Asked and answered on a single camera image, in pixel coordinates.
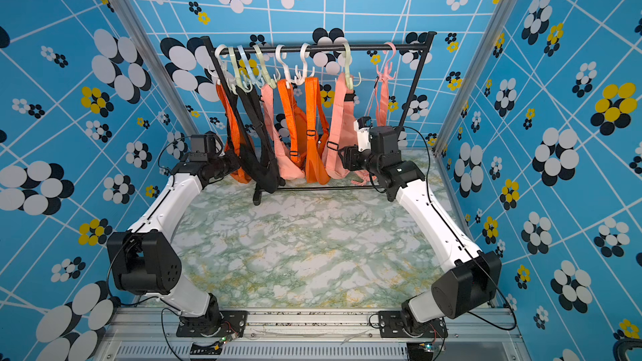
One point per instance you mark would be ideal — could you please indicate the white hook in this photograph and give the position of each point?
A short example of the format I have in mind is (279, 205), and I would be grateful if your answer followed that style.
(302, 74)
(280, 59)
(228, 78)

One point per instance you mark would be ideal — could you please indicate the pink bag right large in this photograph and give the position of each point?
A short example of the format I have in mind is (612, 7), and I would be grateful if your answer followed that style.
(342, 132)

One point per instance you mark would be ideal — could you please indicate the white hook leftmost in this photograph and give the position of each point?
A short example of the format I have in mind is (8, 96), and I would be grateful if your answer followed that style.
(228, 78)

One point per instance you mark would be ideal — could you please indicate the pink bag left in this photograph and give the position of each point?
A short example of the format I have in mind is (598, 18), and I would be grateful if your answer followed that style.
(287, 169)

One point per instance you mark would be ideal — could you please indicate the pink hook rightmost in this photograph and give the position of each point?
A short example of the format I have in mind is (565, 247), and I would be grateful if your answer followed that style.
(388, 62)

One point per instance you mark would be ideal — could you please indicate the black clothes rack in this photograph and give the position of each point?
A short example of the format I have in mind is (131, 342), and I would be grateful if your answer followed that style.
(421, 46)

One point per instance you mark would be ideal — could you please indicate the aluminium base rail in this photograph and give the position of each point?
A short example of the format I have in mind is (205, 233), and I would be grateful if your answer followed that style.
(313, 334)

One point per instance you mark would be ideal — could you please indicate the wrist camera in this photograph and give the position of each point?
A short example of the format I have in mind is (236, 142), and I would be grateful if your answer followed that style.
(205, 147)
(362, 127)

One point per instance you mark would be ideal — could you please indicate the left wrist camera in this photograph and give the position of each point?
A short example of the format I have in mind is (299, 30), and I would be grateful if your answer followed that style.
(205, 147)

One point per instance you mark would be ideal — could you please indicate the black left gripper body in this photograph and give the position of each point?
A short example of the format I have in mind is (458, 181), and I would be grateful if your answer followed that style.
(224, 165)

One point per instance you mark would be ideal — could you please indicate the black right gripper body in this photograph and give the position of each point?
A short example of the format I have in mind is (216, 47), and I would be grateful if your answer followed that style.
(357, 160)

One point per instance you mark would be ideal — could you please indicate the black bag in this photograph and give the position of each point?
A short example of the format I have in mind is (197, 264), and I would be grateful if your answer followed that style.
(264, 169)

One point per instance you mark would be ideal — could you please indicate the aluminium corner post left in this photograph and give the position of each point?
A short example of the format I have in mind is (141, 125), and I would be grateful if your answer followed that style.
(131, 21)

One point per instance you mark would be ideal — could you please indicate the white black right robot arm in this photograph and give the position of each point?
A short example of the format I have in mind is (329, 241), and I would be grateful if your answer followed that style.
(470, 276)

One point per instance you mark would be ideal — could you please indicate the aluminium corner post right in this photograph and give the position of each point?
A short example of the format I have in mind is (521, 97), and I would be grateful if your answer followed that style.
(500, 16)

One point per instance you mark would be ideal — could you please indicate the light blue hook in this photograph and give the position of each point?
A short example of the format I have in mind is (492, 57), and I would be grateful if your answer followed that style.
(247, 64)

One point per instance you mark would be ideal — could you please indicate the orange bag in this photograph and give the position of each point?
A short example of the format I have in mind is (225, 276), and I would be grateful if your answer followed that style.
(234, 139)
(308, 130)

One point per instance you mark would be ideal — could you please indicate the pink bag rightmost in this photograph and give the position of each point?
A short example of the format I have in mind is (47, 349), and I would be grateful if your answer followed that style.
(378, 102)

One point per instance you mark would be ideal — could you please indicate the aluminium corner post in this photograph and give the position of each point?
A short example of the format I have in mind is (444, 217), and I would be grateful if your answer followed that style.
(131, 21)
(500, 16)

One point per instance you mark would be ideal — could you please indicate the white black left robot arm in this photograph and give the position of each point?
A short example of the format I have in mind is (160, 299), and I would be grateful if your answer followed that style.
(142, 259)

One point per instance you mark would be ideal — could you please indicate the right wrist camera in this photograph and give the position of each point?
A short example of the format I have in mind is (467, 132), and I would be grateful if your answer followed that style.
(362, 127)

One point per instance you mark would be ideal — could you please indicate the green hook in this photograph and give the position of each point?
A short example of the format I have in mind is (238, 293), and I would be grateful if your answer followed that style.
(265, 77)
(348, 76)
(241, 84)

